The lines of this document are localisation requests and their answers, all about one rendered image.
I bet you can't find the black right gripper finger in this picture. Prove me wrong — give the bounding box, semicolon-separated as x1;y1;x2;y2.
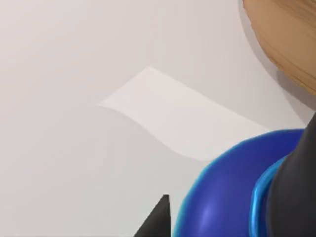
133;194;171;237

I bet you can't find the blue ring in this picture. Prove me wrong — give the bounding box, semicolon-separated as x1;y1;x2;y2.
173;128;306;237

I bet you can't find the round wooden board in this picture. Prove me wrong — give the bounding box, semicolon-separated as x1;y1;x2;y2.
242;0;316;96

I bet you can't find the black cone-shaped post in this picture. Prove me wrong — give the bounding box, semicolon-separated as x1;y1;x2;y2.
265;113;316;237

